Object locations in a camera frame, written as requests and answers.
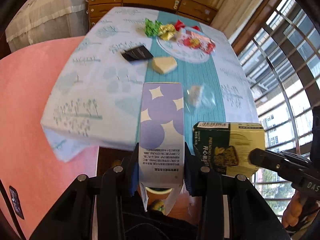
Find purple white carton box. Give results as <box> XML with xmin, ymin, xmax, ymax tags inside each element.
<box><xmin>138</xmin><ymin>82</ymin><xmax>185</xmax><ymax>215</ymax></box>

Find person's right hand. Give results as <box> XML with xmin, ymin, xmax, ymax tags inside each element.
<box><xmin>281</xmin><ymin>190</ymin><xmax>319</xmax><ymax>229</ymax></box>

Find smartphone on blanket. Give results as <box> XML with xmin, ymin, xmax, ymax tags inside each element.
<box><xmin>9</xmin><ymin>186</ymin><xmax>24</xmax><ymax>220</ymax></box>

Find pink blanket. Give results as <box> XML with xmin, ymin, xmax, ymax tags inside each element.
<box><xmin>0</xmin><ymin>37</ymin><xmax>98</xmax><ymax>237</ymax></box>

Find patterned bed sheet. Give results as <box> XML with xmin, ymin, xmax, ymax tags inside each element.
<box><xmin>41</xmin><ymin>7</ymin><xmax>258</xmax><ymax>162</ymax></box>

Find metal window bars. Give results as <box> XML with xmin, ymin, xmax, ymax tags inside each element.
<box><xmin>237</xmin><ymin>0</ymin><xmax>320</xmax><ymax>221</ymax></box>

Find clear plastic wrapper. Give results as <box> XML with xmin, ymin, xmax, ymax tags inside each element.
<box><xmin>184</xmin><ymin>83</ymin><xmax>216</xmax><ymax>111</ymax></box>

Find pink milk carton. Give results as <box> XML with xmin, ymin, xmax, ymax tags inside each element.
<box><xmin>176</xmin><ymin>29</ymin><xmax>216</xmax><ymax>54</ymax></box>

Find cream folded paper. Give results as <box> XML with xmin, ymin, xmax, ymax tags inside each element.
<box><xmin>152</xmin><ymin>56</ymin><xmax>177</xmax><ymax>74</ymax></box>

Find black flat packet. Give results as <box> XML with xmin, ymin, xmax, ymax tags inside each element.
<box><xmin>121</xmin><ymin>45</ymin><xmax>153</xmax><ymax>62</ymax></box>

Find red paper envelope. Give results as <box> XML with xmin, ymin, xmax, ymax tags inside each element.
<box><xmin>174</xmin><ymin>20</ymin><xmax>200</xmax><ymax>31</ymax></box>

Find yellow crumpled paper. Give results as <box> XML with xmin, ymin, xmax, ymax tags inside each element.
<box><xmin>158</xmin><ymin>24</ymin><xmax>176</xmax><ymax>41</ymax></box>

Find green crumpled paper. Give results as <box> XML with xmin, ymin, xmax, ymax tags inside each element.
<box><xmin>144</xmin><ymin>18</ymin><xmax>162</xmax><ymax>37</ymax></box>

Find lace covered furniture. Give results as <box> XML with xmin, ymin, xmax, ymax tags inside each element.
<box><xmin>5</xmin><ymin>0</ymin><xmax>89</xmax><ymax>53</ymax></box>

